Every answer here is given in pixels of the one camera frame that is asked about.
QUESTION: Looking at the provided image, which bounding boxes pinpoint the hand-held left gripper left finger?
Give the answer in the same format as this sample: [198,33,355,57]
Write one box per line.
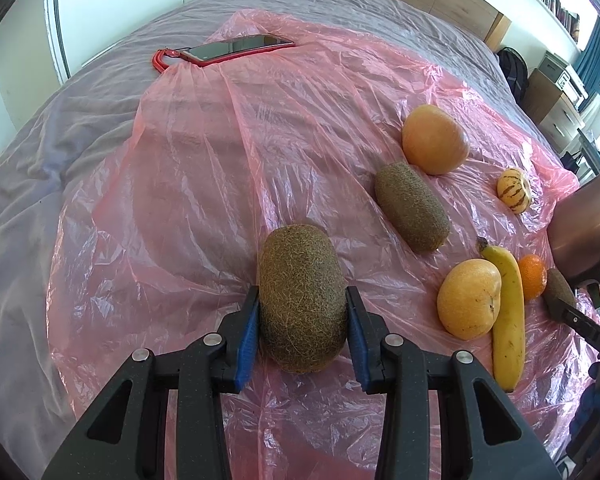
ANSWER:
[40,285,261,480]

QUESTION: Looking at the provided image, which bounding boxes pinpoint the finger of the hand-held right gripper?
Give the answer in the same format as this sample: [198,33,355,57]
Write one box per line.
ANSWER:
[544,294,600,361]

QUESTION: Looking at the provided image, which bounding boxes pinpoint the white wardrobe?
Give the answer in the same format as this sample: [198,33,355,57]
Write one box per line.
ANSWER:
[0,0,261,161]

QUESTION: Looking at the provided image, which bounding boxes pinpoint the smartphone in red case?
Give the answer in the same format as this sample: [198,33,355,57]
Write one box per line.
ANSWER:
[180,34,297,66]

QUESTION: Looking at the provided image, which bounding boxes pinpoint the steel kettle with black handle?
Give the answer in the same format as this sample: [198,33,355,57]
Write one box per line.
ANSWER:
[547,169,600,286]

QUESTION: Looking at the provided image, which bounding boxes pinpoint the pink plastic sheet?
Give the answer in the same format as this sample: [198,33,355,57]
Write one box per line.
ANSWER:
[45,7,600,480]

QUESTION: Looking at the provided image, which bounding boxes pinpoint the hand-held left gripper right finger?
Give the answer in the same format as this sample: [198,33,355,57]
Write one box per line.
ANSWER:
[345,286,563,480]

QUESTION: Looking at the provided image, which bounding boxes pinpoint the small striped yellow melon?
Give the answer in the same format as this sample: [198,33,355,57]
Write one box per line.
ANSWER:
[496,167,532,215]

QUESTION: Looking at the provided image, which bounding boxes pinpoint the white printer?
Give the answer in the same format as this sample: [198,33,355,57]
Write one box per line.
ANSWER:
[537,51,588,106]

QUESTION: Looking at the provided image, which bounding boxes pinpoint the yellow banana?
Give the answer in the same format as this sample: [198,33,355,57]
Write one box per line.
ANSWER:
[476,237,526,393]

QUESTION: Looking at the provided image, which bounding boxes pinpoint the wooden headboard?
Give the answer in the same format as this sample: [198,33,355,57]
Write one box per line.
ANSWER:
[290,0,511,53]

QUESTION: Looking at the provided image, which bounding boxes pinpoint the large orange grapefruit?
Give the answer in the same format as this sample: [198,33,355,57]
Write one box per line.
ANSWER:
[401,104,471,176]

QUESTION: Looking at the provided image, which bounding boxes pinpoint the brown fuzzy kiwi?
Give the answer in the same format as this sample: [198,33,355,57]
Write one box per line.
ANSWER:
[544,267,578,311]
[374,161,451,254]
[257,224,350,375]

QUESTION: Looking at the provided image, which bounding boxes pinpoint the orange mandarin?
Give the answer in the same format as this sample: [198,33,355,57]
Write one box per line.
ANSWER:
[517,254,549,302]

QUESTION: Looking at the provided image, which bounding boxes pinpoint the red phone strap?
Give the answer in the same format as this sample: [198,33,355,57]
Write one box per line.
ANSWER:
[152,48,183,72]

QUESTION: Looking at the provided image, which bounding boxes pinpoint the black backpack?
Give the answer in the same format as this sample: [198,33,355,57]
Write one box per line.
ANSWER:
[496,47,531,103]

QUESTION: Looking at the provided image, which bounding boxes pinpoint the person's right hand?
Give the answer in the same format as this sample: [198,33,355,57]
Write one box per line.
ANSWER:
[572,385,600,456]

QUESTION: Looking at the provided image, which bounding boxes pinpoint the wooden chest of drawers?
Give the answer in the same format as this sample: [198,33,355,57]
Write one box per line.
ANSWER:
[522,70,586,153]

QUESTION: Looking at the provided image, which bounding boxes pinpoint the teal curtain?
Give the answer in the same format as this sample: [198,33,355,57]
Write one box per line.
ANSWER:
[575,15,600,111]

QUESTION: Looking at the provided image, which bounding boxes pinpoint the yellow round pear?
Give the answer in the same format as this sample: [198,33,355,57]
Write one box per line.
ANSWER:
[436,258,503,342]

